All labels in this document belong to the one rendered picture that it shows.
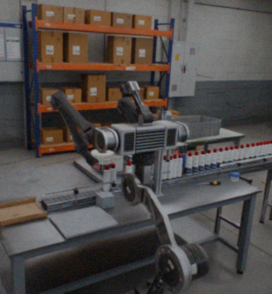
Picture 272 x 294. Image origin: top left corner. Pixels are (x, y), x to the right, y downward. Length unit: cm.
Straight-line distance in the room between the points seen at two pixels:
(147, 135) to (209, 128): 300
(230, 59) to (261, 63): 124
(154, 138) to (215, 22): 738
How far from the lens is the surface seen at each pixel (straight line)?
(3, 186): 302
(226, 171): 347
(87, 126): 213
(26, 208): 261
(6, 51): 671
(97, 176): 302
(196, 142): 472
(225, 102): 982
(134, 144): 196
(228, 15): 955
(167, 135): 209
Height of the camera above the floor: 196
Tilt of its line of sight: 16 degrees down
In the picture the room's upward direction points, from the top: 3 degrees clockwise
